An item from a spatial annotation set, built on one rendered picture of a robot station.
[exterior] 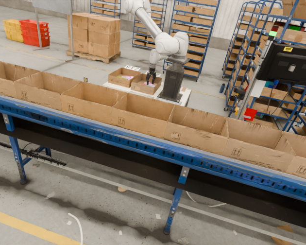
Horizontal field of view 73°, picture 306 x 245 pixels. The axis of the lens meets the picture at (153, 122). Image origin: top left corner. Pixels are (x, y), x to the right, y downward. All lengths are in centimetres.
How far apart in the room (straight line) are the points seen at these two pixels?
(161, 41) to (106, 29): 391
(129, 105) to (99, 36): 443
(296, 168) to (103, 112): 127
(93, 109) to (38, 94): 44
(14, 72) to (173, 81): 152
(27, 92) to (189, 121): 123
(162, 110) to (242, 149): 65
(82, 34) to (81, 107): 478
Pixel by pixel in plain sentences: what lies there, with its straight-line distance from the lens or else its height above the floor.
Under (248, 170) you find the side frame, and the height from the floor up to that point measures 91.
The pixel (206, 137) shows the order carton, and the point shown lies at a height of 101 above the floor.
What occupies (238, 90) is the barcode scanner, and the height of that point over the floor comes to 107.
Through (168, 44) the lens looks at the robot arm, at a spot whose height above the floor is 136.
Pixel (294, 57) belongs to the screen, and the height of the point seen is 148.
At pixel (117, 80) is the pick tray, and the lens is 257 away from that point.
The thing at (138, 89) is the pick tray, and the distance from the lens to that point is 245.
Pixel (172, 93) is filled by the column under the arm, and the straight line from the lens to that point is 237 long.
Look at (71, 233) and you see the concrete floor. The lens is 202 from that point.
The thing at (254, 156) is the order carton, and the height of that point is 97.
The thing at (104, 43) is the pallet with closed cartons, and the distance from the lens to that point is 597.
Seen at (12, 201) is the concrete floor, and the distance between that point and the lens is 234.
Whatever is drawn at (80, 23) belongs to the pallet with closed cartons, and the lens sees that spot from 623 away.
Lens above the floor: 172
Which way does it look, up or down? 31 degrees down
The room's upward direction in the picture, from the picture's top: 10 degrees clockwise
